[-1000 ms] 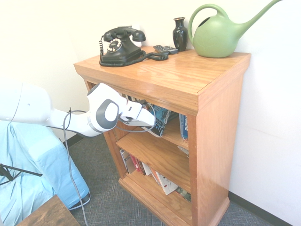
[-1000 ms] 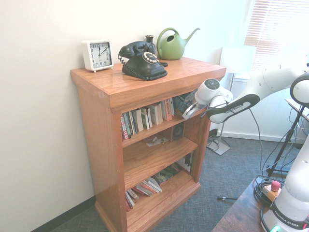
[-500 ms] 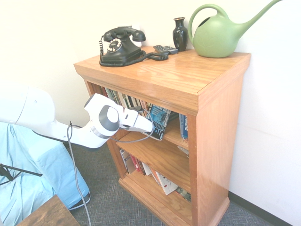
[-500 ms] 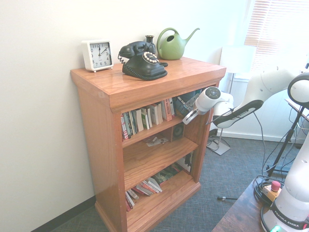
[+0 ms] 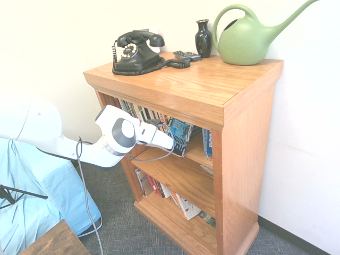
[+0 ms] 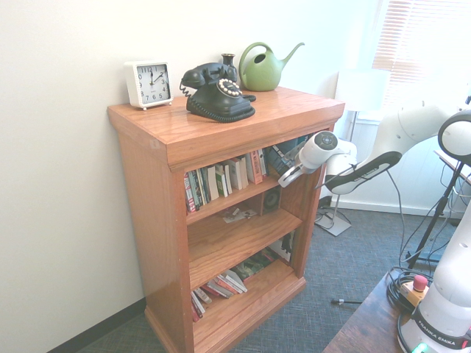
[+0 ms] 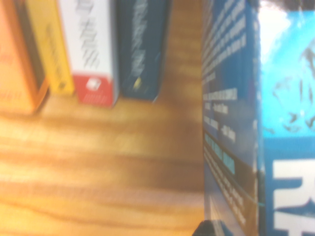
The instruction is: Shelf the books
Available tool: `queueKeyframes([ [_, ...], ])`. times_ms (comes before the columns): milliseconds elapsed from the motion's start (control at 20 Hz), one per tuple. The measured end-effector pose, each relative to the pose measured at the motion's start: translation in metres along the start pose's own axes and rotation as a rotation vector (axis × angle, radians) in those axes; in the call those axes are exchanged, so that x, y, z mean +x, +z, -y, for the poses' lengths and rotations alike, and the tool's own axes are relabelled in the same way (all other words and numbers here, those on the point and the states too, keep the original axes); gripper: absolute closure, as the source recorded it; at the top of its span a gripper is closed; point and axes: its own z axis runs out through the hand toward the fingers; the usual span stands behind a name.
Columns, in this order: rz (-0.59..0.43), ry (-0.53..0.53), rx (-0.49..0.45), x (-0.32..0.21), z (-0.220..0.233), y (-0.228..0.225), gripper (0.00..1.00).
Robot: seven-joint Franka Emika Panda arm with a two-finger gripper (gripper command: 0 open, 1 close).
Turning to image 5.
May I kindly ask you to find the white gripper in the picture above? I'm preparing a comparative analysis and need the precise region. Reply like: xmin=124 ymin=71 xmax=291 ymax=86
xmin=136 ymin=123 xmax=175 ymax=150

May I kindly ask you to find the blue cover paperback book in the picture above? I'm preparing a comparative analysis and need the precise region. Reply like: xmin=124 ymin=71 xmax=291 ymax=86
xmin=162 ymin=117 xmax=196 ymax=158

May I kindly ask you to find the orange spine book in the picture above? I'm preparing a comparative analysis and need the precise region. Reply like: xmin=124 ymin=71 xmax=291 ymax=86
xmin=158 ymin=112 xmax=168 ymax=133

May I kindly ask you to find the green spine book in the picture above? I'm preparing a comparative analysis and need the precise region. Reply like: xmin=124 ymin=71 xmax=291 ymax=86
xmin=124 ymin=100 xmax=135 ymax=118

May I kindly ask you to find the thick dark blue book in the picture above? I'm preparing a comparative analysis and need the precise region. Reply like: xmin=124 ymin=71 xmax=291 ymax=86
xmin=189 ymin=124 xmax=202 ymax=140

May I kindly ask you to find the gray cover book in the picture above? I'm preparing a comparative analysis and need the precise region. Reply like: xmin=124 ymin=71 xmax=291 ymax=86
xmin=134 ymin=167 xmax=155 ymax=198

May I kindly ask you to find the thin red book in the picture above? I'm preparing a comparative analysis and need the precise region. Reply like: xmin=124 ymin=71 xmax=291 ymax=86
xmin=147 ymin=174 xmax=166 ymax=199

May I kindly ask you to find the blue book white lettering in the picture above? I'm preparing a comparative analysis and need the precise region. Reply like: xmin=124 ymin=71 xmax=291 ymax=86
xmin=202 ymin=128 xmax=214 ymax=160

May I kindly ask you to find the black rotary telephone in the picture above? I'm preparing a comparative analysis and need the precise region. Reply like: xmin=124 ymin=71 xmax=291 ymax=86
xmin=113 ymin=30 xmax=166 ymax=73
xmin=111 ymin=39 xmax=192 ymax=77

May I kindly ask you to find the wooden bookshelf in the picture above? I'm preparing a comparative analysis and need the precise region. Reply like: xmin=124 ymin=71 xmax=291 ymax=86
xmin=83 ymin=52 xmax=284 ymax=255

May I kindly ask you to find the white book with figures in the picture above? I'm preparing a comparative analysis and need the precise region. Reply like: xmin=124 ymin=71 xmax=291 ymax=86
xmin=175 ymin=193 xmax=202 ymax=221

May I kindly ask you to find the black remote control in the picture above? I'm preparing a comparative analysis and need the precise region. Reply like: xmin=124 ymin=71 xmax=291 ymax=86
xmin=183 ymin=52 xmax=202 ymax=62
xmin=173 ymin=50 xmax=192 ymax=61

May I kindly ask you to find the dark green magazine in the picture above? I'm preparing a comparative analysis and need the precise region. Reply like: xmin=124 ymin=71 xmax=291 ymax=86
xmin=197 ymin=209 xmax=217 ymax=230

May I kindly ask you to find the black glossy vase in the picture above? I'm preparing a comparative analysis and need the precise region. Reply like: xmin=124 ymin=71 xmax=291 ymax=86
xmin=195 ymin=19 xmax=213 ymax=59

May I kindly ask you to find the light blue cloth cover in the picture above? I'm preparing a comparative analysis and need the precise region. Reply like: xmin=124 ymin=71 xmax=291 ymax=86
xmin=0 ymin=138 xmax=103 ymax=255

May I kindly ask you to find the green plastic watering can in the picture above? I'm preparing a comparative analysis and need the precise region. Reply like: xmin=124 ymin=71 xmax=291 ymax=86
xmin=212 ymin=0 xmax=322 ymax=66

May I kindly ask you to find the dark wooden table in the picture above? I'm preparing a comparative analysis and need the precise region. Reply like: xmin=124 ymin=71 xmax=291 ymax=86
xmin=18 ymin=219 xmax=91 ymax=255

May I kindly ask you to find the black tripod stand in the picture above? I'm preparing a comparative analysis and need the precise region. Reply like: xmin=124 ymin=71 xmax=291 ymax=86
xmin=0 ymin=184 xmax=49 ymax=210

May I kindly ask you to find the gray robot cable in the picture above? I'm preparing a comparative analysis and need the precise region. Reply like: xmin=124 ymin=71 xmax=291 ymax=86
xmin=75 ymin=122 xmax=176 ymax=255

